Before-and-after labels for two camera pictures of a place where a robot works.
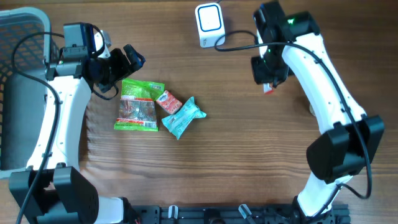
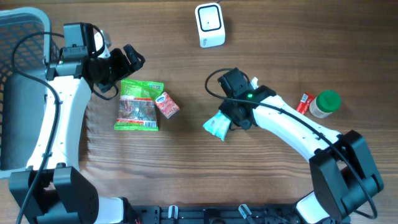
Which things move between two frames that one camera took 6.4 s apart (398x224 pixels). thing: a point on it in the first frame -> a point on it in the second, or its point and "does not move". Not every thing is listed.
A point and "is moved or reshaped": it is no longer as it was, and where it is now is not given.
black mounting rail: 231,214 does not move
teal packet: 178,122 -> 218,125
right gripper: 260,77 -> 226,106
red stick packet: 267,88 is moved or reshaped
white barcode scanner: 211,24 does not move
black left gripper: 124,67 does not move
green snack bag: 137,109 does not move
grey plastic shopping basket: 22,97 does not move
